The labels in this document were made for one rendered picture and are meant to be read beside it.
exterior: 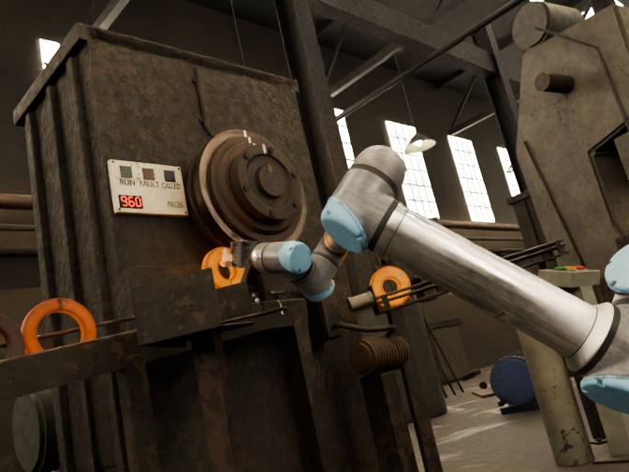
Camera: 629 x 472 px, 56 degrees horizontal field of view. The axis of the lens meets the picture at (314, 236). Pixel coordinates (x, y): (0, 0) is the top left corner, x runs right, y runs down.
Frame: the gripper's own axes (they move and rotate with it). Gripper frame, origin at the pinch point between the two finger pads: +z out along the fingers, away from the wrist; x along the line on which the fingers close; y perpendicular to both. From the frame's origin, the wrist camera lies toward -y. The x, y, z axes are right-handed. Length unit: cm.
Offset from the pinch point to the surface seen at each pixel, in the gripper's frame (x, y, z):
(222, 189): -2.4, 25.0, 4.0
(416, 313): -272, -41, 125
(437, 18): -759, 422, 430
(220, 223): -1.2, 13.7, 3.3
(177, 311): 40, -10, -39
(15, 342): 64, -18, -4
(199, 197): 3.0, 22.5, 9.1
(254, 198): -10.3, 22.1, -3.0
